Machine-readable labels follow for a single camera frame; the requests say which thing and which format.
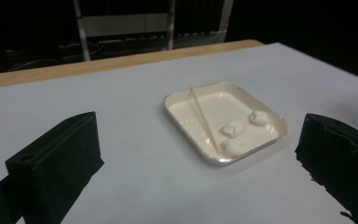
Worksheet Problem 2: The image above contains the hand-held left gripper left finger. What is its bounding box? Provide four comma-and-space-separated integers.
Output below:
5, 111, 105, 224

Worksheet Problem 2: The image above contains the pale blue table sheet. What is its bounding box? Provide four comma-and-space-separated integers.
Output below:
0, 42, 358, 224

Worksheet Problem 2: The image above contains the white metal stand frame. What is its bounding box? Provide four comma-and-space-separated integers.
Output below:
72, 0, 235, 63

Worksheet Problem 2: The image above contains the white square tray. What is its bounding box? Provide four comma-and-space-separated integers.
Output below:
163, 81, 289, 167

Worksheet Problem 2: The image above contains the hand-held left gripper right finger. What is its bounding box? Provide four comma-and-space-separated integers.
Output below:
294, 113, 358, 224

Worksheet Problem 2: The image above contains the white marshmallow piece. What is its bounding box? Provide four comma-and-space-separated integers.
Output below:
248, 109, 270, 127
220, 119, 245, 138
220, 139, 250, 158

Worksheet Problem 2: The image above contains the thin wooden skewer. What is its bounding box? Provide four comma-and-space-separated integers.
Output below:
188, 83, 224, 156

